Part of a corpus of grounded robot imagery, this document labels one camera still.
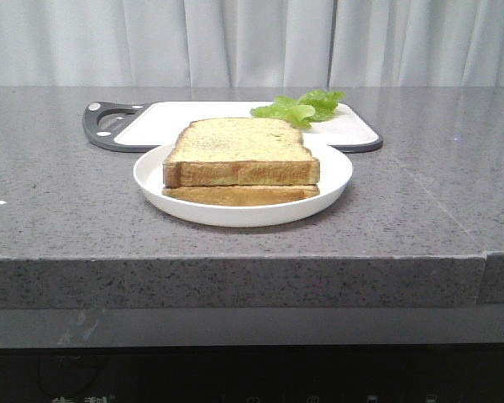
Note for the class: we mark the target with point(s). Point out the toasted bread slice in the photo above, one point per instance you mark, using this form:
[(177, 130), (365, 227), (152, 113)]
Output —
[(242, 152), (242, 196)]

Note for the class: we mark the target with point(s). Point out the green lettuce leaf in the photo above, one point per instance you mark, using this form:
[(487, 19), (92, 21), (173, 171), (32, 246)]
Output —
[(312, 107)]

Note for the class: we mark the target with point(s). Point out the white round plate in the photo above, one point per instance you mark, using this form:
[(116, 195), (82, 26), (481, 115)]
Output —
[(335, 172)]

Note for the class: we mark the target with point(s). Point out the white grey cutting board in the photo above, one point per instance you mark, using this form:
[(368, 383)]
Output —
[(139, 128)]

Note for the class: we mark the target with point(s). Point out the white curtain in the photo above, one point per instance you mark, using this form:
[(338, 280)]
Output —
[(251, 43)]

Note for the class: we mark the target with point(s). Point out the black appliance front panel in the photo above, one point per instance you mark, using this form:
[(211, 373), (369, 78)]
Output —
[(373, 373)]

